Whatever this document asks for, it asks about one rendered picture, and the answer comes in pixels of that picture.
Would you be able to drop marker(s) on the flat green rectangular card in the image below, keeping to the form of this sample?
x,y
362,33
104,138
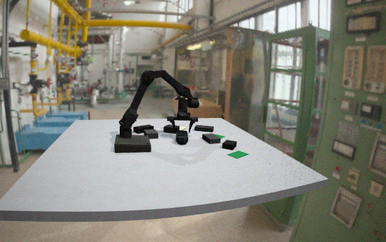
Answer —
x,y
238,154

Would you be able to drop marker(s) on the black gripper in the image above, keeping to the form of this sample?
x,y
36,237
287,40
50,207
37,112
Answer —
x,y
184,110

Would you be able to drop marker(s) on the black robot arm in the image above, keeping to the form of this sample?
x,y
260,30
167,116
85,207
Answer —
x,y
147,78

